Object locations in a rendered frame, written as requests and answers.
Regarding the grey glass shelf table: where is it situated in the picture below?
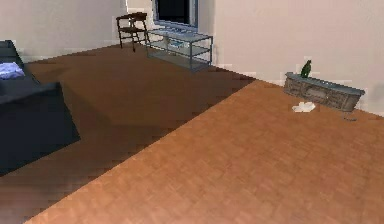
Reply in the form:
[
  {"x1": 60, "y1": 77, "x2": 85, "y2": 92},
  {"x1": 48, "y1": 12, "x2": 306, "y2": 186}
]
[{"x1": 145, "y1": 27, "x2": 214, "y2": 73}]

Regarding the dark brown wooden chair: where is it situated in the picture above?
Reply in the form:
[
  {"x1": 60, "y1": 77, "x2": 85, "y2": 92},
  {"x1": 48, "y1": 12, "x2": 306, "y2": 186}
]
[{"x1": 115, "y1": 11, "x2": 150, "y2": 53}]

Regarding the white cloth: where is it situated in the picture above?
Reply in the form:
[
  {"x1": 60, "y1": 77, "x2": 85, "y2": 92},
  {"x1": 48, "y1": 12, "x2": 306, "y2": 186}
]
[{"x1": 291, "y1": 101, "x2": 317, "y2": 114}]

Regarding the green bottle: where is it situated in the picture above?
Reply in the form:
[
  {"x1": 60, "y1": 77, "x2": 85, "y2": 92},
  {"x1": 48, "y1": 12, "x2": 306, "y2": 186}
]
[{"x1": 300, "y1": 59, "x2": 313, "y2": 79}]

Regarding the grey low sideboard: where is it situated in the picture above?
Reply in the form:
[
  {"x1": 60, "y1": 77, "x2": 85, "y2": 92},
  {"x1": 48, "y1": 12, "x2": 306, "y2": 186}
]
[{"x1": 283, "y1": 71, "x2": 366, "y2": 113}]

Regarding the dark blue sofa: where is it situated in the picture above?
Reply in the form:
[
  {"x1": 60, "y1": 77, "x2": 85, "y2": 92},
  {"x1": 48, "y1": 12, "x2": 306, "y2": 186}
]
[{"x1": 0, "y1": 39, "x2": 81, "y2": 177}]

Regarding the pale blue cushion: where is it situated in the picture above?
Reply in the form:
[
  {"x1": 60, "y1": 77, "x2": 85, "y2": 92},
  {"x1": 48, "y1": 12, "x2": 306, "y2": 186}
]
[{"x1": 0, "y1": 61, "x2": 26, "y2": 81}]

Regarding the dark window with blue frame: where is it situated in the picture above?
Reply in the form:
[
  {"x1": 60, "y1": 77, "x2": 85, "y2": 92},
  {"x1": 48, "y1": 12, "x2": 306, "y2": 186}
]
[{"x1": 152, "y1": 0, "x2": 200, "y2": 29}]

